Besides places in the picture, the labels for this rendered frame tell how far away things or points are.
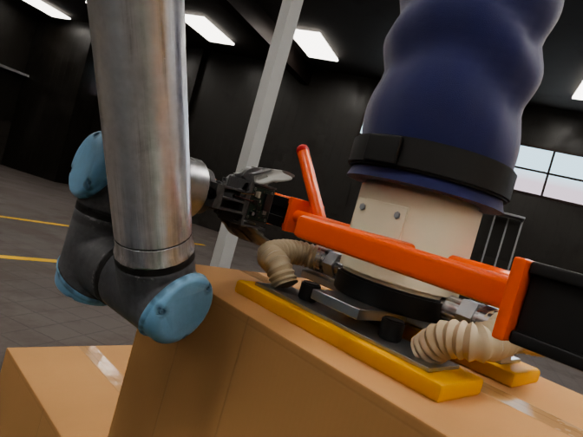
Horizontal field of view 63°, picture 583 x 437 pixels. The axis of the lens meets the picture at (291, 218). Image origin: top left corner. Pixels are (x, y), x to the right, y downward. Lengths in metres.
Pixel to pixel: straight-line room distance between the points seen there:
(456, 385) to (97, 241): 0.45
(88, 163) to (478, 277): 0.48
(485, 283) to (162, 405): 0.53
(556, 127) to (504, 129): 9.23
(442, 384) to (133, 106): 0.39
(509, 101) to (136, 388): 0.68
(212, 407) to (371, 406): 0.25
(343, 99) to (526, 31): 9.64
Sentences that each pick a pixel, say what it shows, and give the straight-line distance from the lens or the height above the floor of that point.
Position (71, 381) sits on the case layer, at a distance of 1.30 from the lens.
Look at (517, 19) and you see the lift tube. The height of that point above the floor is 1.38.
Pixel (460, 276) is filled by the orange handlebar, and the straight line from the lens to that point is 0.35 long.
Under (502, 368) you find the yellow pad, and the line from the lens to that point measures 0.69.
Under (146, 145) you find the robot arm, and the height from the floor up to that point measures 1.11.
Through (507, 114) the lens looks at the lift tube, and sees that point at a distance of 0.65.
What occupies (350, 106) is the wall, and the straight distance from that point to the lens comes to 10.20.
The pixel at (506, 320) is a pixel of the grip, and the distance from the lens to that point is 0.31.
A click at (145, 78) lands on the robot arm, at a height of 1.16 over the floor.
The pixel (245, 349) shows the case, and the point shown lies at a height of 0.90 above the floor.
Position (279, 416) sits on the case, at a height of 0.86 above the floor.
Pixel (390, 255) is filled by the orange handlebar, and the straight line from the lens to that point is 0.38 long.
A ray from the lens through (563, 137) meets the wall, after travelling 9.84.
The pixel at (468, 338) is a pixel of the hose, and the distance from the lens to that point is 0.52.
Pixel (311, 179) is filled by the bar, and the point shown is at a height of 1.14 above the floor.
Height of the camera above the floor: 1.09
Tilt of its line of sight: 2 degrees down
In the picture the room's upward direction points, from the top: 16 degrees clockwise
